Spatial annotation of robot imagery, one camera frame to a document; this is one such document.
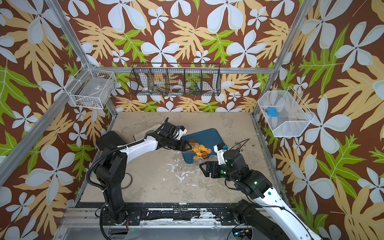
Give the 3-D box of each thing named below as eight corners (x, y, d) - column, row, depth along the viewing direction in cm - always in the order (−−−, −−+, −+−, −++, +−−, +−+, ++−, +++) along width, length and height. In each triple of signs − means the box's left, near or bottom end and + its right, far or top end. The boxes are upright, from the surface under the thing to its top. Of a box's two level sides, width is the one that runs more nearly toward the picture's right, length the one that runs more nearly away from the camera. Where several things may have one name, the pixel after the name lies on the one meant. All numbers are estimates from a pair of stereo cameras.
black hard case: (99, 150, 101) (94, 145, 96) (103, 137, 108) (99, 132, 103) (125, 147, 103) (122, 142, 98) (127, 134, 110) (124, 129, 105)
